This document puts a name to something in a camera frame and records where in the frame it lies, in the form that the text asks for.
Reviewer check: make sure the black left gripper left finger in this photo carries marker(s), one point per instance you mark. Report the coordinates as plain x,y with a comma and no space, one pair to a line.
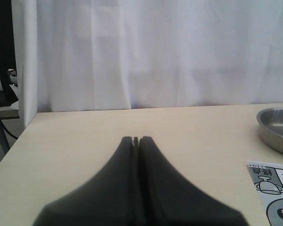
109,198

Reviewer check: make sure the stainless steel round bowl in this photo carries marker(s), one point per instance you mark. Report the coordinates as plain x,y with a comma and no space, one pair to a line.
270,129

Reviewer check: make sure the dark background stand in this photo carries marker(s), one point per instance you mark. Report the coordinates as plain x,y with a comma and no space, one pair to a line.
7,63

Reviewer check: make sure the white backdrop curtain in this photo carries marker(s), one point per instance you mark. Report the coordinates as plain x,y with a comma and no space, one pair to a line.
77,55

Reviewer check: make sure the paper number game board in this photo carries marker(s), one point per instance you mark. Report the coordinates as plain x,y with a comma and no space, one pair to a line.
268,181

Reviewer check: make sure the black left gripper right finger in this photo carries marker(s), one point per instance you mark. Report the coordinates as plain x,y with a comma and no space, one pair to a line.
169,199

